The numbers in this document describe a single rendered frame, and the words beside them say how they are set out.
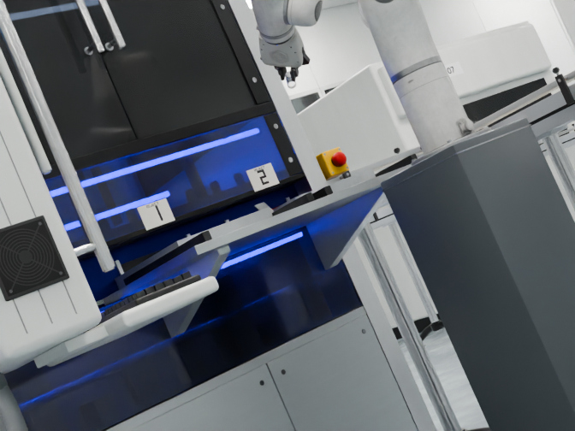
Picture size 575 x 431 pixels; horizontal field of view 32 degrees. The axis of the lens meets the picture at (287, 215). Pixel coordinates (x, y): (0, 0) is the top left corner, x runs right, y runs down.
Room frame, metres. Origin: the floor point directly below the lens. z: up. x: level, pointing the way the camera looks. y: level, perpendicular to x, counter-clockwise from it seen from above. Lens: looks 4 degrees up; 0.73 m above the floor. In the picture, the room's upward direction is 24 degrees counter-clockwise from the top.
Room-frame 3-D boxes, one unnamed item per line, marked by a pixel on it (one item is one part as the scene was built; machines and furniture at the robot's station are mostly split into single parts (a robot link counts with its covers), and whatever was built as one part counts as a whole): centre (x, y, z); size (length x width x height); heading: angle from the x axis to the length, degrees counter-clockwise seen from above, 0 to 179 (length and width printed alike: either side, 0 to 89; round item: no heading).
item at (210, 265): (2.24, 0.25, 0.79); 0.34 x 0.03 x 0.13; 37
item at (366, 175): (2.56, -0.03, 0.90); 0.34 x 0.26 x 0.04; 37
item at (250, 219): (2.35, 0.24, 0.90); 0.34 x 0.26 x 0.04; 37
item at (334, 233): (2.54, -0.15, 0.79); 0.34 x 0.03 x 0.13; 37
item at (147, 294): (1.96, 0.36, 0.82); 0.40 x 0.14 x 0.02; 35
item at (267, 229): (2.40, 0.06, 0.87); 0.70 x 0.48 x 0.02; 127
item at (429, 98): (2.20, -0.39, 0.95); 0.19 x 0.19 x 0.18
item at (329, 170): (2.80, -0.16, 0.99); 0.08 x 0.07 x 0.07; 37
